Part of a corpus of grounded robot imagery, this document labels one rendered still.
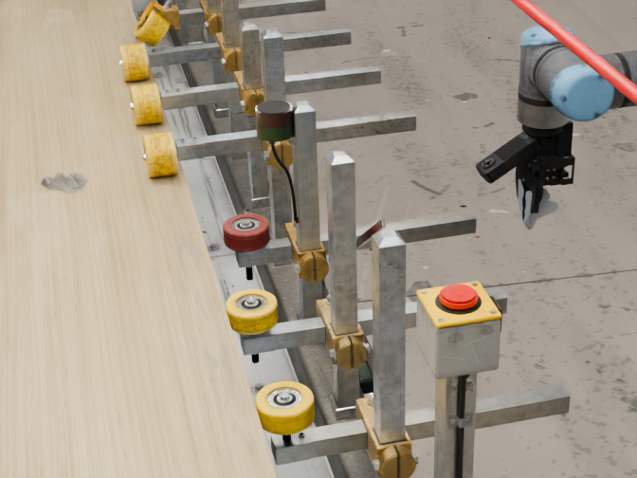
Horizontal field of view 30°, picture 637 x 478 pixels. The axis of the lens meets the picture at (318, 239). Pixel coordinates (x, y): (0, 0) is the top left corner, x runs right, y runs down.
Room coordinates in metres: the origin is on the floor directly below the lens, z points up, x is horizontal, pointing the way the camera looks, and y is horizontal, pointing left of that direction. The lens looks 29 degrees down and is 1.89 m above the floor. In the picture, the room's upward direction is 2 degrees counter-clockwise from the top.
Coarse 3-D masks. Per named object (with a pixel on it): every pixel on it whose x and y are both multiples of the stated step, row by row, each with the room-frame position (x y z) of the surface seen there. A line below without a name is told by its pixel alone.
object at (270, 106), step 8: (264, 104) 1.78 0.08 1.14; (272, 104) 1.78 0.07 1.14; (280, 104) 1.78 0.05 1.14; (288, 104) 1.78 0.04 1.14; (264, 112) 1.75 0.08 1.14; (272, 112) 1.75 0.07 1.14; (280, 112) 1.75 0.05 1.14; (272, 128) 1.74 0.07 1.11; (272, 144) 1.77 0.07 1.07; (280, 160) 1.77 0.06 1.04; (288, 176) 1.77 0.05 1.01; (296, 208) 1.77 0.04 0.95; (296, 216) 1.77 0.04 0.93
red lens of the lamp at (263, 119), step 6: (288, 102) 1.79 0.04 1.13; (258, 114) 1.75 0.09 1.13; (264, 114) 1.74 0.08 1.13; (270, 114) 1.74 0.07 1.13; (276, 114) 1.74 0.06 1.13; (282, 114) 1.74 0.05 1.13; (288, 114) 1.75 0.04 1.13; (258, 120) 1.75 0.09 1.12; (264, 120) 1.74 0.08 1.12; (270, 120) 1.74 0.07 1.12; (276, 120) 1.74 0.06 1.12; (282, 120) 1.74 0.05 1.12; (288, 120) 1.75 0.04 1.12; (264, 126) 1.74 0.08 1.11; (270, 126) 1.74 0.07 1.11; (276, 126) 1.74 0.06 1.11
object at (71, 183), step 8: (48, 176) 2.00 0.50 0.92; (56, 176) 1.99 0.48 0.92; (64, 176) 1.99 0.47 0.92; (72, 176) 2.00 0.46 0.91; (80, 176) 2.00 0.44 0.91; (48, 184) 1.97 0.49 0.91; (56, 184) 1.97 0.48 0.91; (64, 184) 1.97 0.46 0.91; (72, 184) 1.97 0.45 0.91; (80, 184) 1.98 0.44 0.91; (64, 192) 1.95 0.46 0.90; (72, 192) 1.95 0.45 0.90
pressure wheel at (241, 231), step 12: (240, 216) 1.82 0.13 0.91; (252, 216) 1.82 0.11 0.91; (228, 228) 1.78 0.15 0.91; (240, 228) 1.79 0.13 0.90; (252, 228) 1.79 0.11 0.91; (264, 228) 1.78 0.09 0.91; (228, 240) 1.77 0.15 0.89; (240, 240) 1.76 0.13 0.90; (252, 240) 1.76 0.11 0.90; (264, 240) 1.77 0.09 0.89; (252, 276) 1.80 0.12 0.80
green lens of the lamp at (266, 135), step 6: (258, 126) 1.76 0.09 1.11; (288, 126) 1.75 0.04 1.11; (258, 132) 1.76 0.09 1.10; (264, 132) 1.74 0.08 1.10; (270, 132) 1.74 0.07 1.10; (276, 132) 1.74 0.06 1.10; (282, 132) 1.74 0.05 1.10; (288, 132) 1.75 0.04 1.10; (264, 138) 1.74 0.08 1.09; (270, 138) 1.74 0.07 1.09; (276, 138) 1.74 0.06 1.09; (282, 138) 1.74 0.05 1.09; (288, 138) 1.75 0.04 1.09
